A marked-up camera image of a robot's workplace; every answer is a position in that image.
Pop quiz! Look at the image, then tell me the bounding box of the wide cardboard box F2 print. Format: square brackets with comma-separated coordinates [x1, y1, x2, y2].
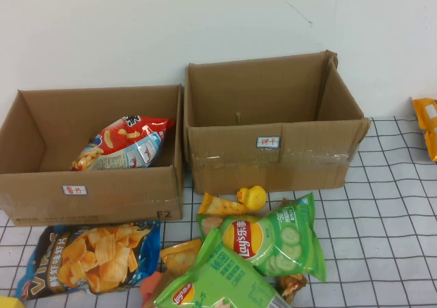
[0, 84, 185, 227]

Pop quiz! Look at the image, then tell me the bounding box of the red shrimp stick snack bag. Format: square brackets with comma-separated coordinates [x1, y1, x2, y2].
[70, 115, 175, 171]

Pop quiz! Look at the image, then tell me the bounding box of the small yellow cracker packet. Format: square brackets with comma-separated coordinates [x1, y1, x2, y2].
[159, 238, 203, 278]

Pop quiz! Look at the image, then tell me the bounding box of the white label red writing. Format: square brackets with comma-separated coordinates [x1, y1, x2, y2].
[61, 184, 88, 196]
[256, 136, 281, 148]

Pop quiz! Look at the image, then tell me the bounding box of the tall taped cardboard box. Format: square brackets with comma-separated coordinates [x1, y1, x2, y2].
[183, 50, 371, 196]

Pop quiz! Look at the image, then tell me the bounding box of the small orange snack packet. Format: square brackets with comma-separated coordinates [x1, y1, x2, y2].
[197, 191, 250, 216]

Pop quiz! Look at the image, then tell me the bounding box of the orange foam cube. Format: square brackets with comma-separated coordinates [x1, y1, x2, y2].
[139, 270, 164, 300]

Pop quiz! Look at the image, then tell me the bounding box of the green Lay's barcode chips bag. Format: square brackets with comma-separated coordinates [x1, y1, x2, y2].
[152, 226, 291, 308]

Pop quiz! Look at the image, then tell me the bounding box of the orange yellow snack bag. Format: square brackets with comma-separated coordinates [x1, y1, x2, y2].
[411, 96, 437, 163]

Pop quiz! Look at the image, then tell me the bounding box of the yellow foam block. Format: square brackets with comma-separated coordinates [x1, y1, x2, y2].
[0, 296, 27, 308]

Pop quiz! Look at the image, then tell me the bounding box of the yellow rubber duck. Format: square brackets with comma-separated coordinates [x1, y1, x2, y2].
[236, 185, 268, 210]

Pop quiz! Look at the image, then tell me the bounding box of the blue shrimp chips bag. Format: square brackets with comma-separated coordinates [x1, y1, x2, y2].
[16, 220, 162, 301]

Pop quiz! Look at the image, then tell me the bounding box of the green Lay's cucumber chips bag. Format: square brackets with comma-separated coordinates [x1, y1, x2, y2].
[196, 191, 328, 283]

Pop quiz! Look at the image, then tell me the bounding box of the brown gold snack packet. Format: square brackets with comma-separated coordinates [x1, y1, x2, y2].
[277, 272, 309, 305]

